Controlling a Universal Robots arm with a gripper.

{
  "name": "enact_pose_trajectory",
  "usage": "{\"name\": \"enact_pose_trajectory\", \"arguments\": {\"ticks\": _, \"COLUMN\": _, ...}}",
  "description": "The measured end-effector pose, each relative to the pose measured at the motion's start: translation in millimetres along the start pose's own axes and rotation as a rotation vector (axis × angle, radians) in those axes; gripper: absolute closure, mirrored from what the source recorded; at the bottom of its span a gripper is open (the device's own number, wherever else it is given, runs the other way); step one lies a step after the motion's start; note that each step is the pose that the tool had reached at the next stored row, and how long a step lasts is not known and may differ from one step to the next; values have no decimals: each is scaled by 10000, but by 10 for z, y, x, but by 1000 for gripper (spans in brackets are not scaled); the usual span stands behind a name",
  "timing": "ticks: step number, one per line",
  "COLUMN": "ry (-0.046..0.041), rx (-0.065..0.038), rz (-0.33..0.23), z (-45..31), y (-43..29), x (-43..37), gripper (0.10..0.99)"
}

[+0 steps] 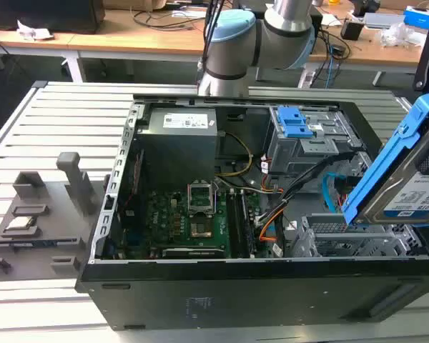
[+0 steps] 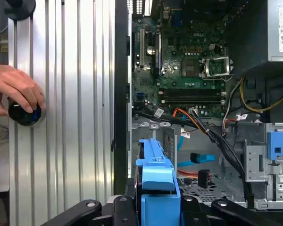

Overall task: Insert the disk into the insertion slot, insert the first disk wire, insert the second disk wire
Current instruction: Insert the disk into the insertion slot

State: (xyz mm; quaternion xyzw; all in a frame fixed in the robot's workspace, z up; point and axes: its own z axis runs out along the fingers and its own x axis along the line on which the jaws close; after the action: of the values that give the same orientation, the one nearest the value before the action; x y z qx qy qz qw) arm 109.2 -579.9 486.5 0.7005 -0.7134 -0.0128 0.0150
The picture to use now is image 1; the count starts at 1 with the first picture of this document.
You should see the hard disk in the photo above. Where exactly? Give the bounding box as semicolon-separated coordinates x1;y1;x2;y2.
341;91;429;230

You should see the metal disk bay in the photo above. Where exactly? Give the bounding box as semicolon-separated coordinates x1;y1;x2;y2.
292;213;421;259

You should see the blue empty disk carrier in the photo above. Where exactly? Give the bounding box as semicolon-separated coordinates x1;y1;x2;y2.
276;106;314;139

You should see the black RAM slot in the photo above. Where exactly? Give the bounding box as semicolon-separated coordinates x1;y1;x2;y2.
238;191;255;257
226;191;245;259

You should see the black expansion slot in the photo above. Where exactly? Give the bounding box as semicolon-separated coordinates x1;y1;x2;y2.
162;247;225;259

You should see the clear plastic bag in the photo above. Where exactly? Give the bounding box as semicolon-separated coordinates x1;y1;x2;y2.
378;21;427;49

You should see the blue cardboard box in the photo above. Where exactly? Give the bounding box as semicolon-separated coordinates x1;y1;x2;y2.
403;4;429;29

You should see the small black box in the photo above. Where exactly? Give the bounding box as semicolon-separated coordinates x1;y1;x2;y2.
340;19;365;41

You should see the grey metal drive cage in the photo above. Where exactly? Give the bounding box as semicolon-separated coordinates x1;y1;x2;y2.
267;106;365;176

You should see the CPU socket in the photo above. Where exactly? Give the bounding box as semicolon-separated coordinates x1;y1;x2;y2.
187;179;216;217

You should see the black open PC case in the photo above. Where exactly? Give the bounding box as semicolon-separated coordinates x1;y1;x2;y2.
74;93;429;330

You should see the grey power supply unit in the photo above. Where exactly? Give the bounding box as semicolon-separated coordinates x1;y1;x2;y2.
134;106;220;184

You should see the green motherboard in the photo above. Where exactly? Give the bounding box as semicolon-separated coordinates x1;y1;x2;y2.
120;188;262;260

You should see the wooden desk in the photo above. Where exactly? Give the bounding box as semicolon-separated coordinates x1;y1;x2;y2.
0;0;429;65

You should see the brown cardboard box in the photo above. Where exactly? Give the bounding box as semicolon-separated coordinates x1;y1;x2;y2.
102;0;169;12

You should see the large black box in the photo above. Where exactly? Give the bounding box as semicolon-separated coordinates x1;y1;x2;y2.
0;0;106;35

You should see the grey parts rack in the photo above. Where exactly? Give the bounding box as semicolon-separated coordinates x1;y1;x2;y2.
0;151;111;284

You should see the white crumpled paper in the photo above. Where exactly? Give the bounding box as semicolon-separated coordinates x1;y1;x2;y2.
16;19;54;41

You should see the black RAM stick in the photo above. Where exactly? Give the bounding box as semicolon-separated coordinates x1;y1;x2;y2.
0;239;77;249

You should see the silver CPU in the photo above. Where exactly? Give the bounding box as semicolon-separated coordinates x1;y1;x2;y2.
5;216;35;230

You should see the blue cable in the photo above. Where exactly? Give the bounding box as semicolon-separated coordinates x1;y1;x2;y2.
325;42;335;89

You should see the blue wire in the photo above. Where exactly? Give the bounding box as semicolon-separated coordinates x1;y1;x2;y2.
322;171;348;216

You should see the black wire bundle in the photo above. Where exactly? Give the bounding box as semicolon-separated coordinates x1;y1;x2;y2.
255;152;355;225

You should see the orange wire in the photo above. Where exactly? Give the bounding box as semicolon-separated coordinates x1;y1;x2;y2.
258;210;284;244

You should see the yellow wire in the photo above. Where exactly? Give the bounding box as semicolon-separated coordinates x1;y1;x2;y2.
214;131;255;177

